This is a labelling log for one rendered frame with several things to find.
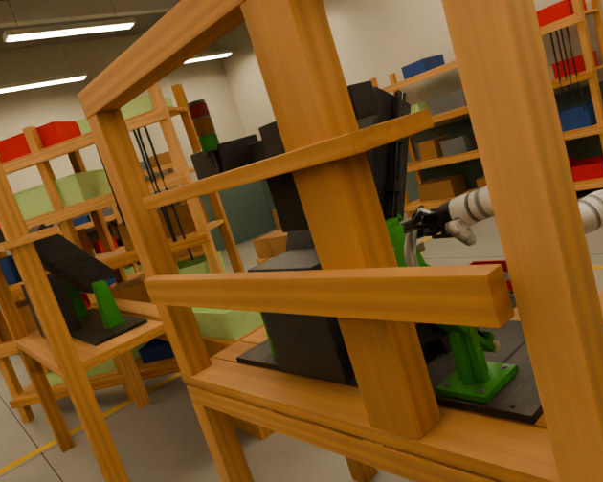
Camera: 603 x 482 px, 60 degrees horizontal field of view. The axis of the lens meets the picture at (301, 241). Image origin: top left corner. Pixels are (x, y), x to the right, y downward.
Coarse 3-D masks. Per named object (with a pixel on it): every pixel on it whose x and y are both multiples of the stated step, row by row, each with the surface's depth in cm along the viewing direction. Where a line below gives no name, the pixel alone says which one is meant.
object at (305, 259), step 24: (264, 264) 160; (288, 264) 150; (312, 264) 140; (264, 312) 161; (288, 336) 156; (312, 336) 147; (336, 336) 142; (288, 360) 161; (312, 360) 151; (336, 360) 143
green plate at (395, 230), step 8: (400, 216) 155; (392, 224) 152; (392, 232) 151; (400, 232) 153; (392, 240) 150; (400, 240) 152; (400, 248) 151; (416, 248) 155; (400, 256) 150; (416, 256) 153; (400, 264) 149; (424, 264) 154
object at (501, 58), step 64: (256, 0) 103; (320, 0) 102; (448, 0) 75; (512, 0) 71; (320, 64) 101; (512, 64) 72; (320, 128) 102; (512, 128) 75; (128, 192) 180; (320, 192) 108; (512, 192) 78; (320, 256) 115; (384, 256) 109; (512, 256) 81; (576, 256) 78; (192, 320) 192; (384, 320) 107; (576, 320) 77; (384, 384) 114; (576, 384) 81; (576, 448) 84
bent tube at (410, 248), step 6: (402, 222) 138; (408, 222) 137; (420, 228) 138; (408, 234) 136; (414, 234) 136; (408, 240) 135; (414, 240) 135; (408, 246) 134; (414, 246) 134; (408, 252) 133; (414, 252) 133; (408, 258) 133; (414, 258) 133; (408, 264) 133; (414, 264) 132
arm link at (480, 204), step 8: (472, 192) 121; (480, 192) 118; (488, 192) 117; (472, 200) 119; (480, 200) 118; (488, 200) 116; (472, 208) 119; (480, 208) 118; (488, 208) 117; (480, 216) 120; (488, 216) 119
